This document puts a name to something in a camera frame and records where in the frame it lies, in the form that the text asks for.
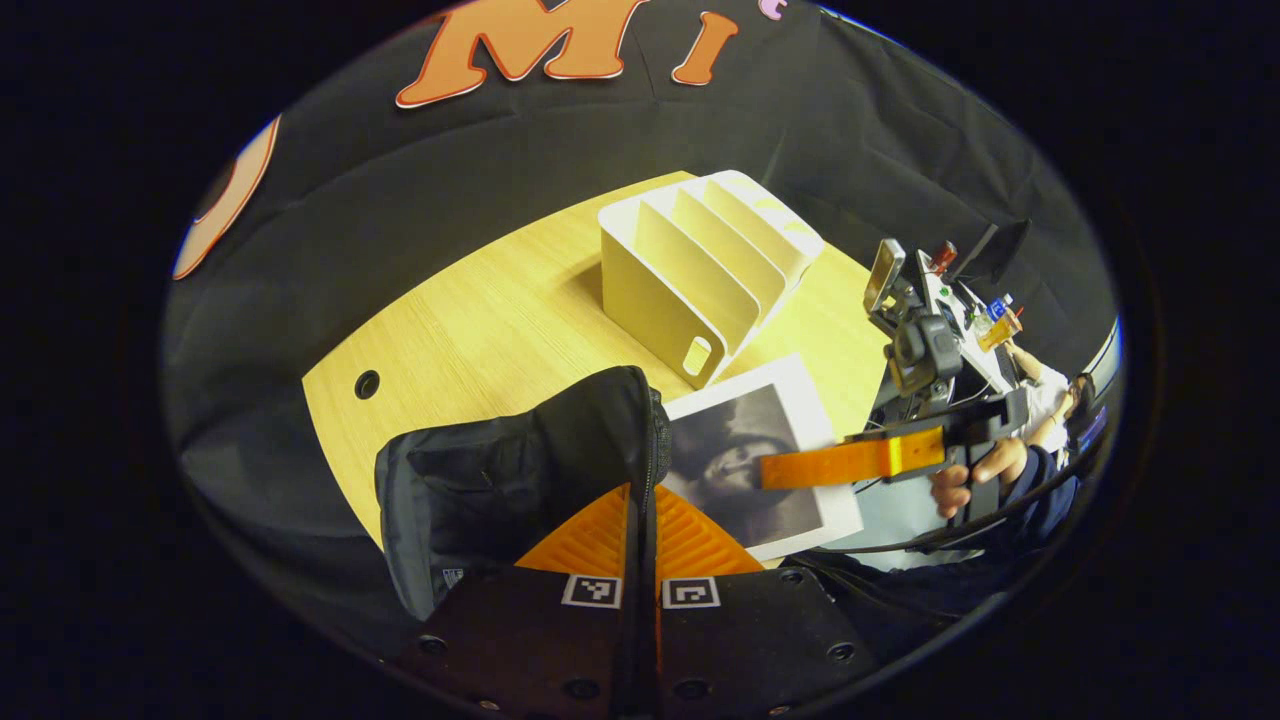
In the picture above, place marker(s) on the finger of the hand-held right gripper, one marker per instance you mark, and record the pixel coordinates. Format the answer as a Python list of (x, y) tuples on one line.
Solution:
[(840, 462)]

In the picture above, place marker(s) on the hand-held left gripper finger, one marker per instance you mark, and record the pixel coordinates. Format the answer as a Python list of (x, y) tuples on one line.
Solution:
[(630, 620), (650, 620)]

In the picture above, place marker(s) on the grey portrait cover book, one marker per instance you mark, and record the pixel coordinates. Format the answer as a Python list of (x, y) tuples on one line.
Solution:
[(740, 450)]

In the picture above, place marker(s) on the black schoolbag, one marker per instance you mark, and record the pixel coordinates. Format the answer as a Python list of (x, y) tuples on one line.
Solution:
[(500, 470)]

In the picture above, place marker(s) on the white bookshelf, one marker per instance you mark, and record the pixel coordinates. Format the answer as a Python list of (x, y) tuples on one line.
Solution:
[(650, 290)]

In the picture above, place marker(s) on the white desk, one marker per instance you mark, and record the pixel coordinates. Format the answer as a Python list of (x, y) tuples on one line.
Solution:
[(965, 320)]

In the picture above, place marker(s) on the orange packet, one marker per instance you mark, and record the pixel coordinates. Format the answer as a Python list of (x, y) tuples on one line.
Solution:
[(1000, 328)]

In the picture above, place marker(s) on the black monitor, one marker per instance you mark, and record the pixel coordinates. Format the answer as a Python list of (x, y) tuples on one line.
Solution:
[(995, 250)]

